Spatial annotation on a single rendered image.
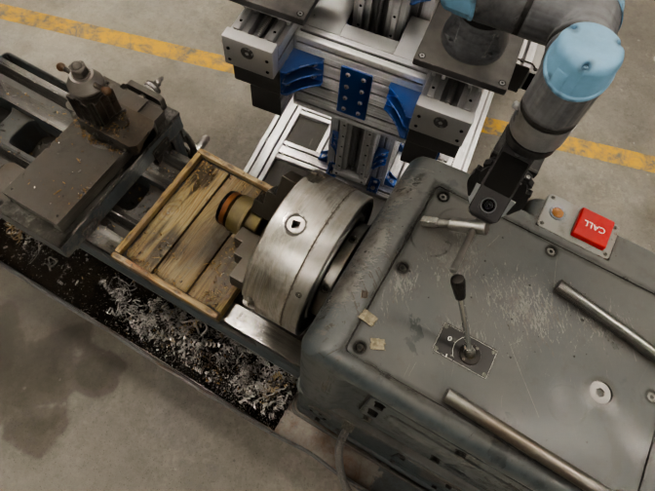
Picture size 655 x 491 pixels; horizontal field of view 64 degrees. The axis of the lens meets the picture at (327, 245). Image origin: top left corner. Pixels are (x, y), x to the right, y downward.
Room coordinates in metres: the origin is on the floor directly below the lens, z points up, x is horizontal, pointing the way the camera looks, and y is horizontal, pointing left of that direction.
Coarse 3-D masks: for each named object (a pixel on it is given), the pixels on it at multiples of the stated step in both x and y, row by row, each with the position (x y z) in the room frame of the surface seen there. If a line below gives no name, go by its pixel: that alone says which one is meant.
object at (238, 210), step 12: (228, 204) 0.50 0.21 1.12; (240, 204) 0.50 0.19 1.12; (216, 216) 0.48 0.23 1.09; (228, 216) 0.48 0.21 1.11; (240, 216) 0.48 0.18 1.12; (252, 216) 0.49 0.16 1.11; (228, 228) 0.46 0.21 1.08; (240, 228) 0.46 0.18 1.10; (252, 228) 0.46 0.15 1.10; (264, 228) 0.49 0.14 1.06
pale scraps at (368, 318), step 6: (366, 294) 0.30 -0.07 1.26; (366, 312) 0.27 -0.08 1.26; (360, 318) 0.26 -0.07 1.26; (366, 318) 0.26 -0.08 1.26; (372, 318) 0.26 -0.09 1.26; (372, 324) 0.25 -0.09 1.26; (372, 342) 0.22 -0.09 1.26; (378, 342) 0.22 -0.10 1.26; (384, 342) 0.22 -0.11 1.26; (372, 348) 0.21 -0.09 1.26; (378, 348) 0.21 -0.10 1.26
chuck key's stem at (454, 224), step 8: (424, 216) 0.45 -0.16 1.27; (432, 216) 0.45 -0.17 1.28; (424, 224) 0.43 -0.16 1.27; (432, 224) 0.43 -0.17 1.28; (440, 224) 0.43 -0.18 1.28; (448, 224) 0.42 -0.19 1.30; (456, 224) 0.42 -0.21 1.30; (464, 224) 0.42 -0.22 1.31; (472, 224) 0.42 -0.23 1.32; (480, 224) 0.41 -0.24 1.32; (488, 224) 0.42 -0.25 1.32; (464, 232) 0.41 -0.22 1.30; (480, 232) 0.40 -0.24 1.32
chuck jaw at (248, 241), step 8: (240, 232) 0.45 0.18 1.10; (248, 232) 0.45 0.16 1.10; (240, 240) 0.43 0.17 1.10; (248, 240) 0.44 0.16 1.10; (256, 240) 0.44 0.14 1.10; (240, 248) 0.41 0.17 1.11; (248, 248) 0.42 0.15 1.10; (240, 256) 0.40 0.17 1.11; (248, 256) 0.40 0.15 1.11; (240, 264) 0.38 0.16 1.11; (248, 264) 0.38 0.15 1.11; (232, 272) 0.36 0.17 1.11; (240, 272) 0.36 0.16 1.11; (232, 280) 0.35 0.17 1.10; (240, 280) 0.35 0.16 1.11; (240, 288) 0.34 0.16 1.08; (248, 296) 0.32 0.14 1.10
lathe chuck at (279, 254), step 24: (312, 192) 0.49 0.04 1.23; (336, 192) 0.50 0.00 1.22; (288, 216) 0.43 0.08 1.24; (312, 216) 0.44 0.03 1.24; (264, 240) 0.39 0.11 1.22; (288, 240) 0.39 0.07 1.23; (312, 240) 0.39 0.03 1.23; (264, 264) 0.35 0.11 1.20; (288, 264) 0.35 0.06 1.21; (264, 288) 0.32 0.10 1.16; (288, 288) 0.32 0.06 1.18; (264, 312) 0.30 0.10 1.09
